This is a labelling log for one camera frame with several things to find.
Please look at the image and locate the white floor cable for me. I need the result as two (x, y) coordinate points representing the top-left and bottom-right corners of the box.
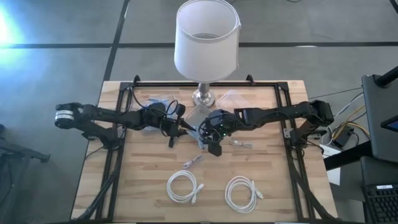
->
(334, 93), (364, 119)

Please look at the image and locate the black keyboard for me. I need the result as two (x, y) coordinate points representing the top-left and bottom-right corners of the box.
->
(362, 183), (398, 224)

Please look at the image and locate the black metal table frame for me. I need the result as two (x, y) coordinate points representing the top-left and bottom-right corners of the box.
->
(71, 74), (340, 224)

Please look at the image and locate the dark grey equipment cart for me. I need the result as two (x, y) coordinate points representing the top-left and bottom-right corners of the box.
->
(360, 73), (398, 224)

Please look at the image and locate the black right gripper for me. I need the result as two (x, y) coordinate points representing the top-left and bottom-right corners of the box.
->
(200, 109), (237, 157)

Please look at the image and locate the black power adapter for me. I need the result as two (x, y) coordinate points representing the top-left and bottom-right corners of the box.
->
(334, 126), (356, 148)

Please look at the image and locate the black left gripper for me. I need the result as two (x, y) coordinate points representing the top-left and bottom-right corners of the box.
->
(159, 104), (197, 148)

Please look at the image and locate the dark floor stand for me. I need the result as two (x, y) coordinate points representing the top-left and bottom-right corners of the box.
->
(0, 124), (51, 224)

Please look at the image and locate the white shade silver table lamp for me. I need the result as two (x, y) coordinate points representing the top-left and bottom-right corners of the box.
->
(173, 0), (243, 108)

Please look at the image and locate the black pole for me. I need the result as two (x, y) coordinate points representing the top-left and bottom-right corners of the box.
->
(374, 65), (398, 88)

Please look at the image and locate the black slanted bar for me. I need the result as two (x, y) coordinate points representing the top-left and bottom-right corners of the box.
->
(323, 140), (374, 171)

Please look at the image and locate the small blue lit screen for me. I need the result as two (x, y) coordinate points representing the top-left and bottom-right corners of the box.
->
(381, 114), (398, 133)

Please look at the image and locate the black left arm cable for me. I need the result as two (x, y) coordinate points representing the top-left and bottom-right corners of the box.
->
(130, 85), (181, 118)

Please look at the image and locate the white paper sheet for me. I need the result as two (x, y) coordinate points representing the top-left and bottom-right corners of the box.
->
(320, 143), (342, 186)

